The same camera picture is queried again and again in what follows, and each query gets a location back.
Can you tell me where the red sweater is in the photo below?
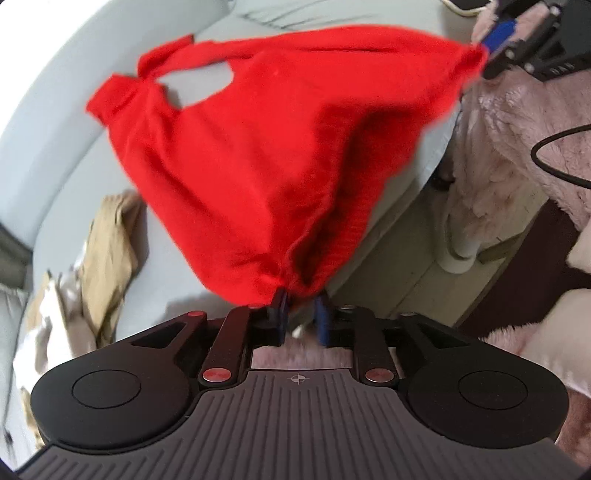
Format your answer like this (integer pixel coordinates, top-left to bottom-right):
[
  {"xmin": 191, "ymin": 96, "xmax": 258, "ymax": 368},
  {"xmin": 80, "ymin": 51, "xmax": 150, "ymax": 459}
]
[{"xmin": 86, "ymin": 25, "xmax": 488, "ymax": 305}]

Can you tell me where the pink fluffy sleeve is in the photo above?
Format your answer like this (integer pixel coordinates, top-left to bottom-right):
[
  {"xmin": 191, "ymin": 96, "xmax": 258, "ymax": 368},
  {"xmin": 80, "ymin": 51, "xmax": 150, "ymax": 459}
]
[{"xmin": 443, "ymin": 0, "xmax": 591, "ymax": 259}]

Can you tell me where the white table leg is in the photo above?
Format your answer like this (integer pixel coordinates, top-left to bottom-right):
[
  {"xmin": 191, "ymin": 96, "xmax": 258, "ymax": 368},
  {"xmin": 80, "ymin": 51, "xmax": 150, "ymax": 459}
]
[{"xmin": 436, "ymin": 216, "xmax": 481, "ymax": 275}]

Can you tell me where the tan and white garment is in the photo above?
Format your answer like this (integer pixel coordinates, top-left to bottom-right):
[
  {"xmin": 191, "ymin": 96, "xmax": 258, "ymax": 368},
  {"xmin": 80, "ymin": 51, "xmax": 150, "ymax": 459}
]
[{"xmin": 13, "ymin": 191, "xmax": 142, "ymax": 449}]

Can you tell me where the grey sofa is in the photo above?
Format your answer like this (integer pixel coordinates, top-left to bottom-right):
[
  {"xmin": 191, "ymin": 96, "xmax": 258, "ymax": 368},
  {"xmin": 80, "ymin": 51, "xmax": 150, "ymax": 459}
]
[{"xmin": 1, "ymin": 1, "xmax": 479, "ymax": 469}]

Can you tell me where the black cable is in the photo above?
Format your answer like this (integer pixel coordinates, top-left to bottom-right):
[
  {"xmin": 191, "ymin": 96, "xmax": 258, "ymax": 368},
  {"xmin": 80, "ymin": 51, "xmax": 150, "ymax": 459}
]
[{"xmin": 530, "ymin": 123, "xmax": 591, "ymax": 186}]

